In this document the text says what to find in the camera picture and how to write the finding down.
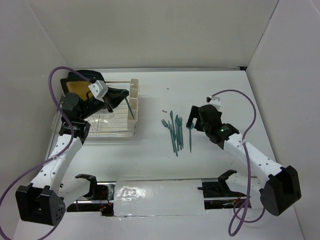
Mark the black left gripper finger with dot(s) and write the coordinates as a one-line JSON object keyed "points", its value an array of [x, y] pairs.
{"points": [[108, 105], [117, 95]]}

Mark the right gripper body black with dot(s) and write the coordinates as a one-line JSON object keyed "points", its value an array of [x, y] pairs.
{"points": [[202, 126]]}

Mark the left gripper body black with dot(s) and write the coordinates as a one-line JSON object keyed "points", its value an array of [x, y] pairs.
{"points": [[92, 107]]}

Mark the teal plastic spoon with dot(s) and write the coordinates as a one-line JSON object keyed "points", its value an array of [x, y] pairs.
{"points": [[190, 138], [129, 108]]}

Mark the teal plastic fork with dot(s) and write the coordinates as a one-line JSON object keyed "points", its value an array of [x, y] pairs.
{"points": [[165, 124], [179, 131]]}

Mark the teal plastic knife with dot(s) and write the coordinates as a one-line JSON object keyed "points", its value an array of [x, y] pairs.
{"points": [[177, 132], [173, 133]]}

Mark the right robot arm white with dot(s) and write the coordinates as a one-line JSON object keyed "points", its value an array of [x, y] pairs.
{"points": [[157, 177]]}

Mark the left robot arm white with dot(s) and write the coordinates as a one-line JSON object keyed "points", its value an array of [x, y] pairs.
{"points": [[45, 199]]}

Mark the cream utensil holder near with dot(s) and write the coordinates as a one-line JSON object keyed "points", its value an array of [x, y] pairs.
{"points": [[132, 123]]}

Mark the cream utensil holder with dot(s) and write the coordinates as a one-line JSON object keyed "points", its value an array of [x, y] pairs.
{"points": [[132, 123], [134, 88]]}

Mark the cream utensil holder far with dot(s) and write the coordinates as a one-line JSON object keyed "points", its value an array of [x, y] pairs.
{"points": [[134, 88]]}

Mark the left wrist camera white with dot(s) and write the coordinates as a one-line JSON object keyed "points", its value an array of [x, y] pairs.
{"points": [[99, 89]]}

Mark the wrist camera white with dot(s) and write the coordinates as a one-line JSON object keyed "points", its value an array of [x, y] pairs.
{"points": [[214, 101], [99, 89]]}

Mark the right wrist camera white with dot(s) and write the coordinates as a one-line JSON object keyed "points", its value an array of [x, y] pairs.
{"points": [[214, 101]]}

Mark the metal wire dish rack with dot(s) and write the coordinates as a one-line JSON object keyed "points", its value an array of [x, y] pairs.
{"points": [[101, 125]]}

